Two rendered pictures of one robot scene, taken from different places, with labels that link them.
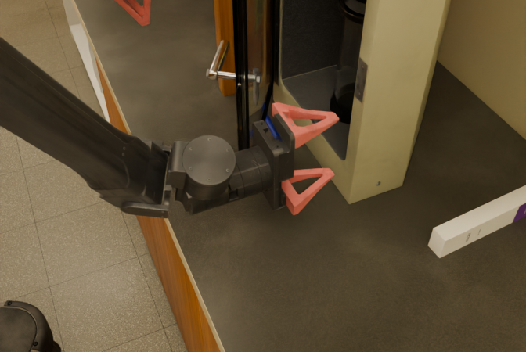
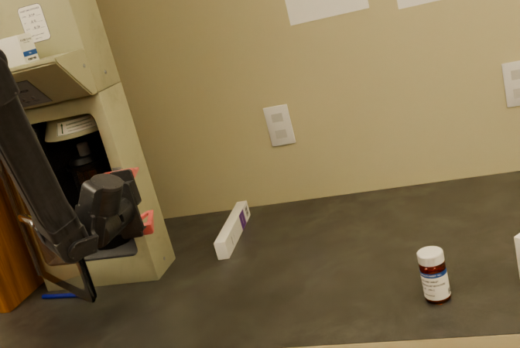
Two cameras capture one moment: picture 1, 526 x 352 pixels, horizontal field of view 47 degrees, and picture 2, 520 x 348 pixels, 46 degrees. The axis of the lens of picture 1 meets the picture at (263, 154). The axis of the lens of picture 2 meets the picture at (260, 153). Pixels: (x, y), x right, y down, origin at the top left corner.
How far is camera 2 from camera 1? 0.81 m
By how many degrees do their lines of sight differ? 49
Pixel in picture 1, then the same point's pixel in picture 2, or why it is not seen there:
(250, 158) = not seen: hidden behind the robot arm
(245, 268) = (138, 332)
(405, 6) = (119, 125)
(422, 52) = (138, 153)
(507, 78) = (173, 195)
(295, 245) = (152, 307)
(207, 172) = (111, 185)
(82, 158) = (53, 190)
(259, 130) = not seen: hidden behind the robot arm
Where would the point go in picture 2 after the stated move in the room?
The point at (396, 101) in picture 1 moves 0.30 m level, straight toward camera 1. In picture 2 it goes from (143, 189) to (204, 209)
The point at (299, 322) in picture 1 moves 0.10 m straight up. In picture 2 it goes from (197, 318) to (184, 274)
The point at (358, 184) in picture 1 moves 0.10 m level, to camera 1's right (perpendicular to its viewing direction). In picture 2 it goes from (155, 260) to (184, 241)
